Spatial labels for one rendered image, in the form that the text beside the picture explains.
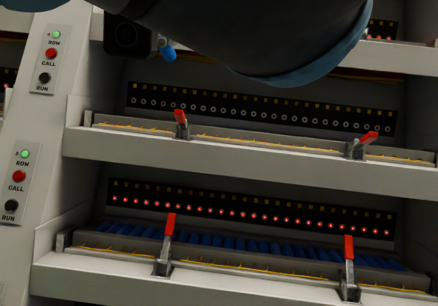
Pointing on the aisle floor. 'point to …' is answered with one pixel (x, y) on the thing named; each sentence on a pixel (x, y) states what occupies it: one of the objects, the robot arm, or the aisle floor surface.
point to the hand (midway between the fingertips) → (161, 42)
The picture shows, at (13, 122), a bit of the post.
